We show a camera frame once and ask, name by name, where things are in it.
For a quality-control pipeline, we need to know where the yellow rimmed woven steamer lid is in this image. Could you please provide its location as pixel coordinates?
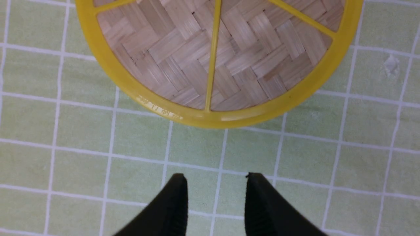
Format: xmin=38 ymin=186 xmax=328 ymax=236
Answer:
xmin=75 ymin=0 xmax=364 ymax=129

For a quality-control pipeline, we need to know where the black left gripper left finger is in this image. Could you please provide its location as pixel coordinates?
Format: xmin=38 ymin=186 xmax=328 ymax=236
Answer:
xmin=115 ymin=173 xmax=188 ymax=236

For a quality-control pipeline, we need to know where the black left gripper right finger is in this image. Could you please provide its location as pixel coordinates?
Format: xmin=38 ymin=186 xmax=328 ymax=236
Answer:
xmin=244 ymin=173 xmax=326 ymax=236

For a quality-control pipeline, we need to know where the green checked tablecloth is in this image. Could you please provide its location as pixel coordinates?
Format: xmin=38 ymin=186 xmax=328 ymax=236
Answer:
xmin=0 ymin=0 xmax=420 ymax=236

